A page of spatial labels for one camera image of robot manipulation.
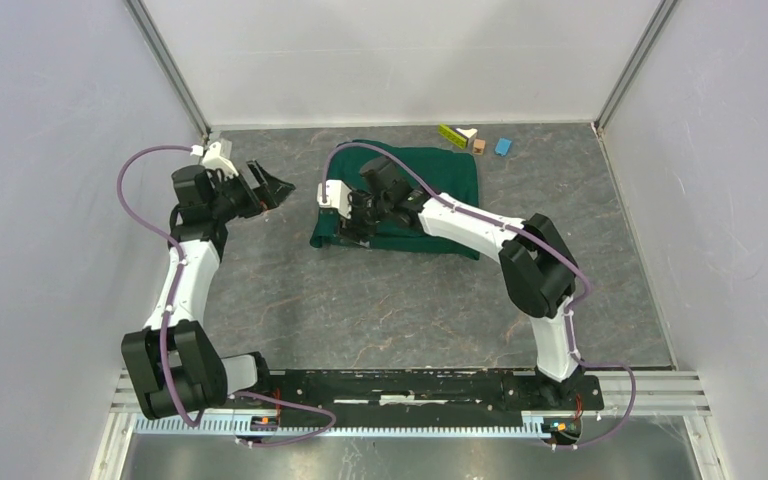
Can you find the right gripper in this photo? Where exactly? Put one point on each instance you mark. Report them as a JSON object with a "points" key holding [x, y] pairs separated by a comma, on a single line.
{"points": [[350, 226]]}

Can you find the white small block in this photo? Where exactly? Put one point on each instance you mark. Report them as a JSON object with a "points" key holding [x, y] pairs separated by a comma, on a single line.
{"points": [[469, 135]]}

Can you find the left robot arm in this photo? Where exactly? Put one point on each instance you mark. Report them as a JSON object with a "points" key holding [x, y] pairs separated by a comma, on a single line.
{"points": [[173, 366]]}

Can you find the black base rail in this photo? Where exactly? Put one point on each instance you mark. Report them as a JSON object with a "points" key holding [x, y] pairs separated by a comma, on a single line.
{"points": [[418, 402]]}

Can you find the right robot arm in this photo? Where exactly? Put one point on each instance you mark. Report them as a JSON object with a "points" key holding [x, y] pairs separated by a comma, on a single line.
{"points": [[539, 272]]}

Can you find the blue small block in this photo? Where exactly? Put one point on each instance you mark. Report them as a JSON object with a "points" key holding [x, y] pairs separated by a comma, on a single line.
{"points": [[502, 147]]}

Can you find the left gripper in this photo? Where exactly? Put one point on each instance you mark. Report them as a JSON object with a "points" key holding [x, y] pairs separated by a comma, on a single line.
{"points": [[270, 192]]}

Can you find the brown wooden cube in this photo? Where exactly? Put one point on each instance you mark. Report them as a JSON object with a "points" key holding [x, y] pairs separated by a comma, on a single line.
{"points": [[478, 146]]}

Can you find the yellow-green lego brick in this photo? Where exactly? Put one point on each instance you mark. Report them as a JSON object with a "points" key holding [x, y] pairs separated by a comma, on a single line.
{"points": [[449, 133]]}

